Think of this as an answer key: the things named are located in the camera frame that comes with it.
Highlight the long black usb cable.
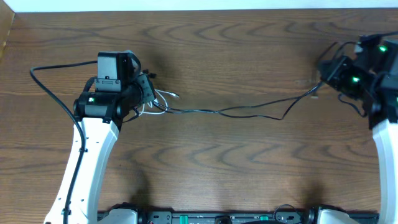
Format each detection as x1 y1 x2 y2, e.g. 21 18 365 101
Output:
150 79 326 121

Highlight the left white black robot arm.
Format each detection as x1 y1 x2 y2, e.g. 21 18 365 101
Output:
44 50 155 223

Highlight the white usb cable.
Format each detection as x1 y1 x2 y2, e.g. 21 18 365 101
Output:
136 89 180 116

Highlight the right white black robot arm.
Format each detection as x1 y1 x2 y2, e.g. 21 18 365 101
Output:
318 33 397 223

